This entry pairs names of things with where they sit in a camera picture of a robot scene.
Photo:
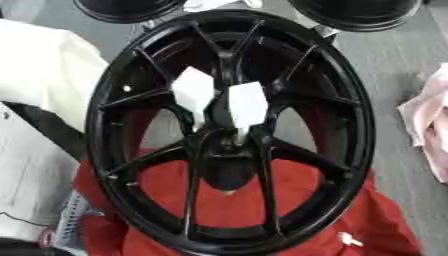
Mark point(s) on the white flat-headed pin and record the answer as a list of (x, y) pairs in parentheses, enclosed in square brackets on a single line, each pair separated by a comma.
[(247, 103), (192, 87)]

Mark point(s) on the black spoked wheel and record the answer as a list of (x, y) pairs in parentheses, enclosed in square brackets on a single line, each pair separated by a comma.
[(326, 100)]

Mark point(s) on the black round wheel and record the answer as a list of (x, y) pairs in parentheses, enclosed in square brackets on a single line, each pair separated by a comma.
[(125, 10), (356, 13)]

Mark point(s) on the white fabric bag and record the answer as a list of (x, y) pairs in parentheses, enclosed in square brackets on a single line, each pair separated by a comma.
[(41, 83)]

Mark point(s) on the pink cloth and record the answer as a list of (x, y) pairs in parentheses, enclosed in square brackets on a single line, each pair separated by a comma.
[(430, 116)]

